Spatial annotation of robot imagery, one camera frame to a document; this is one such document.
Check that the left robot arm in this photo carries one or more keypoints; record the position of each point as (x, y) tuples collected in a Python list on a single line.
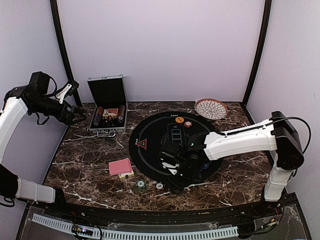
[(29, 99)]

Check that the orange chip row in case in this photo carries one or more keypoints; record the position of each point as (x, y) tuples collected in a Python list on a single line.
[(99, 112)]

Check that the left black frame post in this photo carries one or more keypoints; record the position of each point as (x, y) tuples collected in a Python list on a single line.
[(60, 40)]

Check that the brown chip row in case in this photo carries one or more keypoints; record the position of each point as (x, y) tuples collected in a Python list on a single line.
[(121, 113)]

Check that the purple chip row in case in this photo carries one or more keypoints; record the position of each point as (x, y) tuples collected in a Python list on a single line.
[(96, 120)]

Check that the boxed card deck in case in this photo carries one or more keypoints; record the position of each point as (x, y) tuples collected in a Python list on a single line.
[(110, 113)]

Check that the black round poker mat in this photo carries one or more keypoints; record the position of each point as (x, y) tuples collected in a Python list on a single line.
[(162, 127)]

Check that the black frame post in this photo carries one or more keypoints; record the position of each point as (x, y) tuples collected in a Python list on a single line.
[(60, 40), (258, 52)]

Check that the red chips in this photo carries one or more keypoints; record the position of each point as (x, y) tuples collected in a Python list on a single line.
[(187, 124)]

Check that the black-red 100 chip stack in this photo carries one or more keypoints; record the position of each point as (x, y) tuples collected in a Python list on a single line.
[(159, 186)]

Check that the blue small blind button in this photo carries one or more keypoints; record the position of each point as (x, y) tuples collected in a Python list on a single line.
[(205, 166)]

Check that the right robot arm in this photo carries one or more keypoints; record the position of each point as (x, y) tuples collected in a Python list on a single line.
[(274, 134)]

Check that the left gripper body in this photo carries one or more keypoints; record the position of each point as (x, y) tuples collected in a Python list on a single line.
[(65, 120)]

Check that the right black frame post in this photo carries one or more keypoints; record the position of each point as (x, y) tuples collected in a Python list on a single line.
[(258, 52)]

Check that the orange big blind button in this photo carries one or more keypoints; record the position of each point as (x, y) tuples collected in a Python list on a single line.
[(179, 119)]

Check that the white slotted cable duct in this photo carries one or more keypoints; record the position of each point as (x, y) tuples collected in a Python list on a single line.
[(95, 233)]

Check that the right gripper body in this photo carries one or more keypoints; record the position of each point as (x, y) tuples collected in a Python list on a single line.
[(187, 174)]

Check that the clear dealer button in case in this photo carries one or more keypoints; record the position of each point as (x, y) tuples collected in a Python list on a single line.
[(109, 124)]

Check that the red card deck on table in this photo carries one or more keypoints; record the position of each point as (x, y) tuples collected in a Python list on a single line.
[(122, 168)]

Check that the aluminium poker chip case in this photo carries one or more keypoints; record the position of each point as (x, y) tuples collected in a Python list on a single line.
[(108, 92)]

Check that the patterned ceramic plate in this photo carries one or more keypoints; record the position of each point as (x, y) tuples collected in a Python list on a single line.
[(211, 109)]

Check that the green poker chip stack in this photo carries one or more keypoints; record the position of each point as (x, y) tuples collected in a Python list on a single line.
[(141, 186)]

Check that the red triangular all-in marker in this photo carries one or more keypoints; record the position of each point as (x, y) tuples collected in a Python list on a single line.
[(142, 143)]

